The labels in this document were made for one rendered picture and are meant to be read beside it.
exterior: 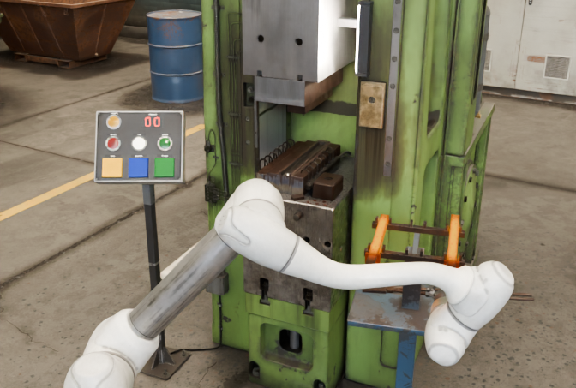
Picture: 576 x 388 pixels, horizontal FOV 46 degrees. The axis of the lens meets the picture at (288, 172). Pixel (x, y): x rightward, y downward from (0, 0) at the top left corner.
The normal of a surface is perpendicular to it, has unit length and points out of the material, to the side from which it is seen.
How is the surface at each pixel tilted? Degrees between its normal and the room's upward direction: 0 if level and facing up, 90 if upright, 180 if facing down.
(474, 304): 93
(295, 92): 90
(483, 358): 0
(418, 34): 90
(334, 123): 90
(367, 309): 0
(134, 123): 60
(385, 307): 0
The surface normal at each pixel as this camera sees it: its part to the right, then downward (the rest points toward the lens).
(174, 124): 0.03, -0.14
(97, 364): 0.00, -0.88
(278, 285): -0.40, 0.33
